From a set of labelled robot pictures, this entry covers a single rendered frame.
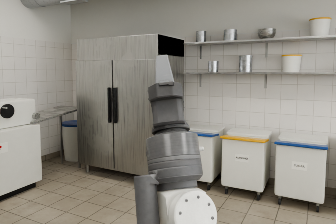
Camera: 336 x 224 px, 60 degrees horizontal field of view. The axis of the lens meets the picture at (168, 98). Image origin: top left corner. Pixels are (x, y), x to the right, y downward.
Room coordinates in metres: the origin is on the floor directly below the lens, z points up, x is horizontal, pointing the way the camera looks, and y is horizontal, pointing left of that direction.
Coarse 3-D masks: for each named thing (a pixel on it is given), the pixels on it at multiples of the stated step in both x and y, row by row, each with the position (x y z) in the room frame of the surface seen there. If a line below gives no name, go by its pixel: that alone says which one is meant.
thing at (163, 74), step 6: (156, 60) 0.51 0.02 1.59; (162, 60) 0.50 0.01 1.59; (168, 60) 0.50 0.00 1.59; (156, 66) 0.50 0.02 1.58; (162, 66) 0.50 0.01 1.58; (168, 66) 0.50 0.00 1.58; (156, 72) 0.50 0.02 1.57; (162, 72) 0.50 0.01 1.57; (168, 72) 0.49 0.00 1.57; (156, 78) 0.49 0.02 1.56; (162, 78) 0.49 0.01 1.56; (168, 78) 0.49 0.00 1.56
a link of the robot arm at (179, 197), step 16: (176, 160) 0.43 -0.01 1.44; (192, 160) 0.44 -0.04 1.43; (144, 176) 0.43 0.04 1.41; (160, 176) 0.42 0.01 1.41; (176, 176) 0.42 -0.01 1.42; (192, 176) 0.43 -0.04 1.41; (144, 192) 0.42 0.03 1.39; (160, 192) 0.43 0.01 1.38; (176, 192) 0.41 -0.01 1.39; (192, 192) 0.39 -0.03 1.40; (144, 208) 0.41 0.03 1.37; (160, 208) 0.43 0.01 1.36; (176, 208) 0.38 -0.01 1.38; (192, 208) 0.39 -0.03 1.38; (208, 208) 0.39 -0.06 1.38
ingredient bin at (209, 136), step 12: (192, 132) 3.81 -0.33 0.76; (204, 132) 3.92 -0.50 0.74; (216, 132) 3.91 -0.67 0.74; (204, 144) 3.70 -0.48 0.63; (216, 144) 3.83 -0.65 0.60; (204, 156) 3.70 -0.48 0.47; (216, 156) 3.84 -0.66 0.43; (204, 168) 3.70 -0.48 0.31; (216, 168) 3.85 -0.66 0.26; (204, 180) 3.70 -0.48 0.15
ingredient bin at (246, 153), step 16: (240, 128) 4.05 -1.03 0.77; (224, 144) 3.56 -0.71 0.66; (240, 144) 3.48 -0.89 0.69; (256, 144) 3.39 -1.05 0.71; (224, 160) 3.56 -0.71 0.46; (240, 160) 3.47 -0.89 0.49; (256, 160) 3.39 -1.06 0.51; (224, 176) 3.56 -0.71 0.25; (240, 176) 3.47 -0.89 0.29; (256, 176) 3.39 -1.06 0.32
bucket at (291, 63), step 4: (284, 56) 3.65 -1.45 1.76; (288, 56) 3.60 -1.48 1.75; (292, 56) 3.58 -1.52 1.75; (296, 56) 3.57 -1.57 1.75; (300, 56) 3.60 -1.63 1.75; (284, 60) 3.65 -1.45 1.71; (288, 60) 3.61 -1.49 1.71; (292, 60) 3.58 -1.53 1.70; (296, 60) 3.58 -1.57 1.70; (300, 60) 3.62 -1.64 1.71; (284, 64) 3.66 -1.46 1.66; (288, 64) 3.61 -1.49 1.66; (292, 64) 3.59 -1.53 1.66; (296, 64) 3.59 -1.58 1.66; (284, 68) 3.66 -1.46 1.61; (288, 68) 3.61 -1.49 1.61; (292, 68) 3.59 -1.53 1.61; (296, 68) 3.59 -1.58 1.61
